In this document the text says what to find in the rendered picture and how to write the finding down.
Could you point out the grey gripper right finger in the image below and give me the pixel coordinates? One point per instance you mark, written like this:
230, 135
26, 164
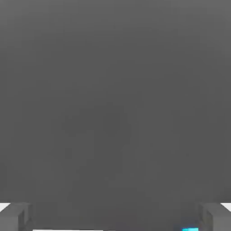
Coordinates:
216, 218

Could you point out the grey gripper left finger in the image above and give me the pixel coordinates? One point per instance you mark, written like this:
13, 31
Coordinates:
12, 216

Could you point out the large cyan box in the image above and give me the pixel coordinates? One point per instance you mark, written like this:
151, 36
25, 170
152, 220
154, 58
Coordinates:
190, 229

